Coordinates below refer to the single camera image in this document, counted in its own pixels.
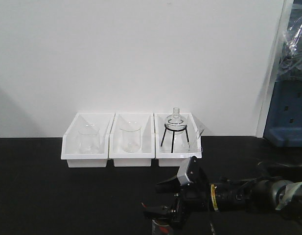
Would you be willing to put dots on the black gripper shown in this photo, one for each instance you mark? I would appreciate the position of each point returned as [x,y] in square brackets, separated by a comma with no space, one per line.
[190,198]

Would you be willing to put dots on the clear glass beaker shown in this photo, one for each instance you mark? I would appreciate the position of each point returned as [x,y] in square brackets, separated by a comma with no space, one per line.
[161,228]

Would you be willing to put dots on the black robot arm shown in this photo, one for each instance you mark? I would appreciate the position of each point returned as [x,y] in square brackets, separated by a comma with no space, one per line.
[278,190]

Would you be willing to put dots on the beaker in middle bin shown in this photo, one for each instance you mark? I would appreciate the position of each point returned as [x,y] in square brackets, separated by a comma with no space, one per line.
[131,136]

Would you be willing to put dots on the beaker in bin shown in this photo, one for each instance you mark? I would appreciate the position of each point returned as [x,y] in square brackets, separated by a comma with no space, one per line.
[89,139]
[131,136]

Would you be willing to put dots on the beaker in left bin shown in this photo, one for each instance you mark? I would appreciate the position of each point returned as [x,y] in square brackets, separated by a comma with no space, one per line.
[89,139]

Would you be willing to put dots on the right white plastic bin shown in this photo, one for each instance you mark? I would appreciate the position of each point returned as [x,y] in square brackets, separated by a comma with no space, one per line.
[181,149]

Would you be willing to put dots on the white plastic bin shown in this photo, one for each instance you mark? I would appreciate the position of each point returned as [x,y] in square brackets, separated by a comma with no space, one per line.
[146,154]
[181,149]
[70,142]

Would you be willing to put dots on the middle white plastic bin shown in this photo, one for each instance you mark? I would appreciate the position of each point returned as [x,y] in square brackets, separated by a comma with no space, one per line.
[146,154]

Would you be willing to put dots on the round-bottom glass flask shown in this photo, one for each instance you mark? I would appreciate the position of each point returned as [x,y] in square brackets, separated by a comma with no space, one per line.
[175,121]

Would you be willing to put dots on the left white plastic bin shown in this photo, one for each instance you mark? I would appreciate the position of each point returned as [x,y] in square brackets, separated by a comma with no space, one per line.
[70,142]

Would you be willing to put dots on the blue pegboard rack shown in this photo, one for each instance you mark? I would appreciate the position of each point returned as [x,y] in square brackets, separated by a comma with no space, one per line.
[284,122]

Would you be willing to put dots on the clear plastic wrapped items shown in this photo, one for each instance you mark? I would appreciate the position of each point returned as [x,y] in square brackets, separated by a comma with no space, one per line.
[290,64]

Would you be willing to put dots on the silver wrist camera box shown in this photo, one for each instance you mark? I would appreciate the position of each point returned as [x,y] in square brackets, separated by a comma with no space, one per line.
[188,171]

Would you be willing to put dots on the black wire tripod stand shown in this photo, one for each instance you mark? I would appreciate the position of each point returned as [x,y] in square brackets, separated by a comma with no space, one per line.
[174,131]

